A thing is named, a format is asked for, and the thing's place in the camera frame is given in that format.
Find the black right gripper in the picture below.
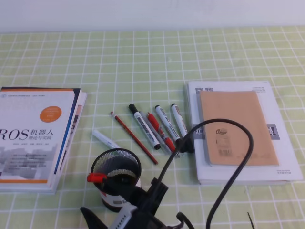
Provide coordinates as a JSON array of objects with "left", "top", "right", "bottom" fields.
[{"left": 80, "top": 177, "right": 189, "bottom": 229}]

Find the red cap marker pen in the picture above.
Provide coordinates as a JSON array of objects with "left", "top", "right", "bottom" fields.
[{"left": 87, "top": 172, "right": 107, "bottom": 184}]

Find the black mesh pen holder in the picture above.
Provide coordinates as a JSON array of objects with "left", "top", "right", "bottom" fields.
[{"left": 90, "top": 148, "right": 142, "bottom": 212}]

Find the white pen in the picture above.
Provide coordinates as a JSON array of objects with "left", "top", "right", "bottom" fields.
[{"left": 92, "top": 130, "right": 121, "bottom": 149}]

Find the red gel pen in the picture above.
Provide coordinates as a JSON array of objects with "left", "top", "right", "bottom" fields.
[{"left": 147, "top": 113, "right": 176, "bottom": 152}]

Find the red pencil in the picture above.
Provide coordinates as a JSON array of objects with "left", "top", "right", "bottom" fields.
[{"left": 110, "top": 111, "right": 158, "bottom": 165}]

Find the black cap whiteboard marker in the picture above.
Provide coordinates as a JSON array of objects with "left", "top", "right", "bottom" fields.
[{"left": 128, "top": 104, "right": 161, "bottom": 150}]

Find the ROS textbook white cover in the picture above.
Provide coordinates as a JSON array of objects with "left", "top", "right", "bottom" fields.
[{"left": 0, "top": 86, "right": 81, "bottom": 184}]

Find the white black marker middle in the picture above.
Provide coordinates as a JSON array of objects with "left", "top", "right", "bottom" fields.
[{"left": 155, "top": 105, "right": 182, "bottom": 146}]

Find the white black marker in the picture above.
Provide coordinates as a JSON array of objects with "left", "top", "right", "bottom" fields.
[
  {"left": 155, "top": 105, "right": 182, "bottom": 146},
  {"left": 170, "top": 103, "right": 194, "bottom": 153}
]

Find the white black marker right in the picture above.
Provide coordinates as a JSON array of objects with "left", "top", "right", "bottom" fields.
[{"left": 170, "top": 103, "right": 194, "bottom": 153}]

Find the tan kraft notebook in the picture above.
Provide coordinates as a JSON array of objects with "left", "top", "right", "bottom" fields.
[{"left": 200, "top": 91, "right": 279, "bottom": 167}]

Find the green checked tablecloth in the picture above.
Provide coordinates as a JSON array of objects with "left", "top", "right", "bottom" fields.
[{"left": 0, "top": 26, "right": 305, "bottom": 229}]

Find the large white book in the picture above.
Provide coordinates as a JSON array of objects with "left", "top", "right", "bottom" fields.
[{"left": 186, "top": 81, "right": 303, "bottom": 185}]

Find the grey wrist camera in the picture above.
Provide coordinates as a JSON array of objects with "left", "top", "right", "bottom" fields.
[{"left": 108, "top": 204, "right": 137, "bottom": 229}]

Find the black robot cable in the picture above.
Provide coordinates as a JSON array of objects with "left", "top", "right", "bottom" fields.
[{"left": 156, "top": 119, "right": 254, "bottom": 229}]

